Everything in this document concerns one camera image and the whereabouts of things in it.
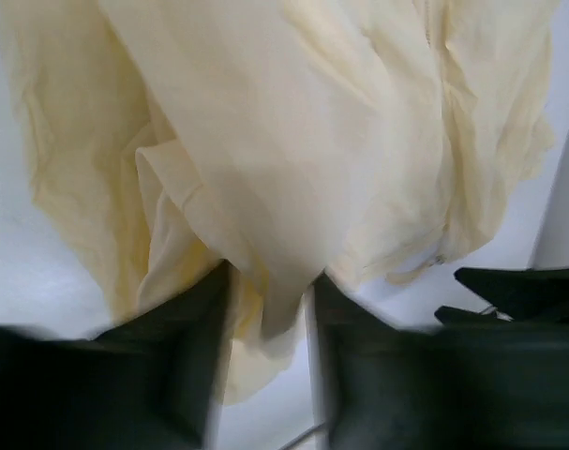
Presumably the cream yellow jacket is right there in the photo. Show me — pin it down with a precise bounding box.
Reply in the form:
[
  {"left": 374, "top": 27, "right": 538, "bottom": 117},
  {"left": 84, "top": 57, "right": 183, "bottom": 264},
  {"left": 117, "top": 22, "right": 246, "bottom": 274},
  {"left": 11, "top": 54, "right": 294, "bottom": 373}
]
[{"left": 0, "top": 1, "right": 557, "bottom": 404}]

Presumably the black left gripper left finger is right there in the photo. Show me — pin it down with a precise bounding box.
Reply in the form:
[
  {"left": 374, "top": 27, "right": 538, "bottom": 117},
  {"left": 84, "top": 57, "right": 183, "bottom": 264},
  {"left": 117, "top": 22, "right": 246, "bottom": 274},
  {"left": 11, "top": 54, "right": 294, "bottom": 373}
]
[{"left": 0, "top": 266, "right": 230, "bottom": 449}]

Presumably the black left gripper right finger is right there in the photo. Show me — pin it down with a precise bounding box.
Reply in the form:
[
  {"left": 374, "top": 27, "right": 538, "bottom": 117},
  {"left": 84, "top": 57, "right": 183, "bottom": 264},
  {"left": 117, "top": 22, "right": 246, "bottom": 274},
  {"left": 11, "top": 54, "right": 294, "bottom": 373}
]
[{"left": 313, "top": 276, "right": 569, "bottom": 449}]

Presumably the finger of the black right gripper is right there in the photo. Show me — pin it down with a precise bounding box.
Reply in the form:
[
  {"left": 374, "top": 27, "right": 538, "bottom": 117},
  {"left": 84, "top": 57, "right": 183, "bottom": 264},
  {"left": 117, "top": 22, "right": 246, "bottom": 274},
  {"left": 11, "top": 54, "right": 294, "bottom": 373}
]
[{"left": 435, "top": 267, "right": 569, "bottom": 324}]

